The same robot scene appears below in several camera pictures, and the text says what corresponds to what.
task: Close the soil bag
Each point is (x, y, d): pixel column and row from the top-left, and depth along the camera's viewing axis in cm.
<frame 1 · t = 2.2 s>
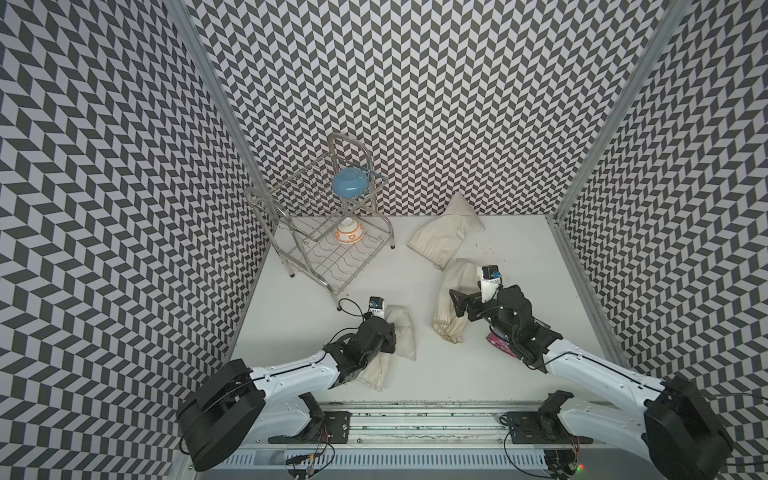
left hand: (390, 328, 86), fingers closed
right hand: (464, 291, 83), fingers open
cream drawstring soil bag: (461, 275, 93), point 10 cm above the table
cream cloth bag at back: (439, 238, 109), point 5 cm above the table
cream cloth bag left: (374, 373, 77), point 7 cm above the table

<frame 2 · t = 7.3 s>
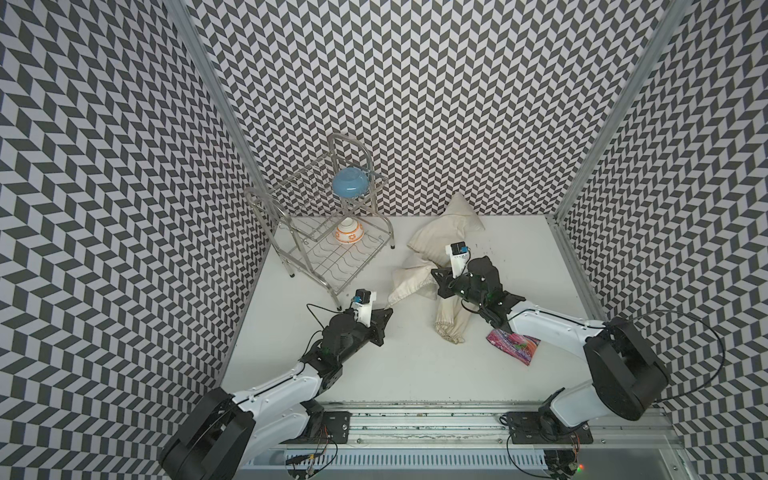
left hand: (389, 312, 82), fingers closed
right hand: (434, 273, 86), fingers closed
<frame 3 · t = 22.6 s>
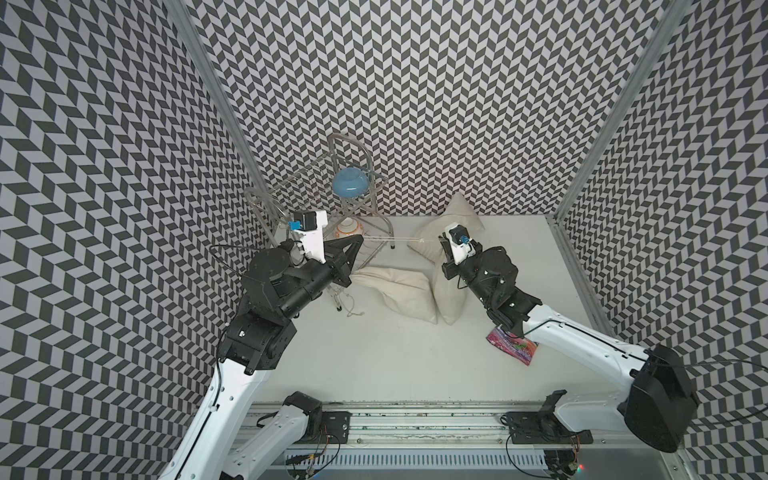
left hand: (356, 240, 58), fingers closed
right hand: (446, 240, 76), fingers closed
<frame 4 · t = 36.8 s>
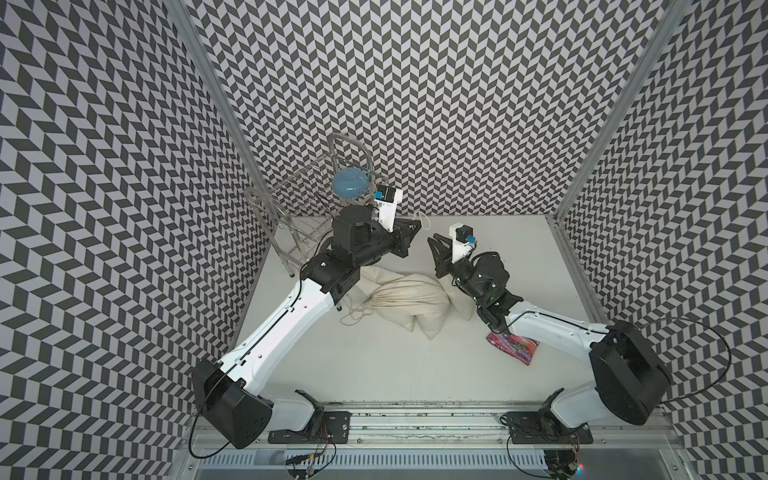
left hand: (418, 223, 67), fingers closed
right hand: (433, 241, 79), fingers closed
